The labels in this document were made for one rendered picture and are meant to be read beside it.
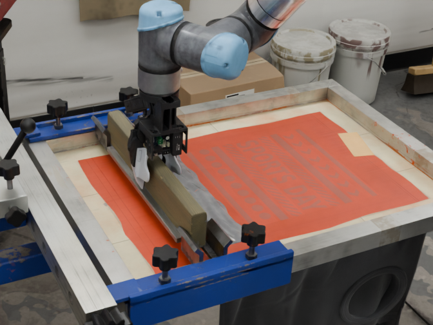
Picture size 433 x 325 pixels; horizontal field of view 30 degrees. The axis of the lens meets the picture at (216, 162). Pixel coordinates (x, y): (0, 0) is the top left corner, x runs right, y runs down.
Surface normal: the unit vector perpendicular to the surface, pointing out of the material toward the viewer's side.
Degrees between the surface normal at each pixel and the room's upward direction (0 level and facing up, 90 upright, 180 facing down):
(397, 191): 0
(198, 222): 90
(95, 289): 0
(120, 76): 90
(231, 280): 90
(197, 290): 90
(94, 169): 0
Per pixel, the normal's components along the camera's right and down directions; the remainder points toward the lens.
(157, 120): -0.89, 0.19
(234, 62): 0.85, 0.31
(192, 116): 0.46, 0.48
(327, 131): 0.05, -0.86
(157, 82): 0.02, 0.52
